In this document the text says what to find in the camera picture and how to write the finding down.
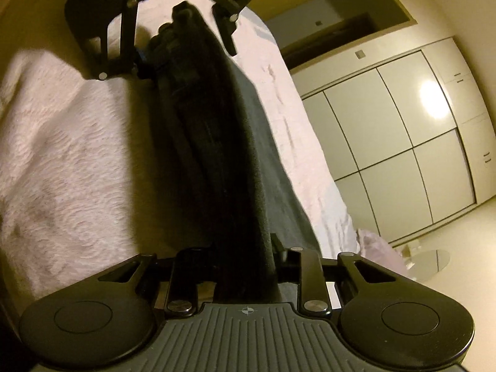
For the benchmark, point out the pink and blue bed quilt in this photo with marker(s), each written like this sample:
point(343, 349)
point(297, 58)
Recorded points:
point(58, 143)

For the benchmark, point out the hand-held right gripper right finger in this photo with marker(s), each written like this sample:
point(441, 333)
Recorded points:
point(310, 271)

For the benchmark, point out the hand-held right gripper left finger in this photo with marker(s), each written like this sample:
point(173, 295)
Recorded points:
point(190, 271)

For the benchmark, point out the white wardrobe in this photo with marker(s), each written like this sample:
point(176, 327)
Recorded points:
point(387, 143)

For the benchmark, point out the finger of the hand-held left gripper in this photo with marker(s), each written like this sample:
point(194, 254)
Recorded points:
point(128, 46)
point(228, 27)

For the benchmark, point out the grey pants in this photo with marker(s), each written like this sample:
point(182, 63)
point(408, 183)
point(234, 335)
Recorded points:
point(217, 143)

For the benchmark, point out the printed pillow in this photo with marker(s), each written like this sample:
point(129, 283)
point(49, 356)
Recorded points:
point(378, 250)

